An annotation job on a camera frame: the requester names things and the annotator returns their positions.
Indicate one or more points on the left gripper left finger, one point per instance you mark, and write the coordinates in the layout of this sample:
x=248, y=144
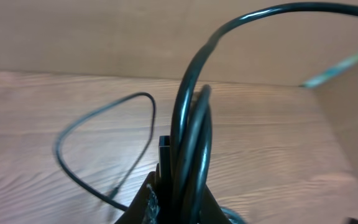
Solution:
x=144, y=208

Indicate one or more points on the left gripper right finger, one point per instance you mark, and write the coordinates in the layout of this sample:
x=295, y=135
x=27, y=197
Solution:
x=210, y=211

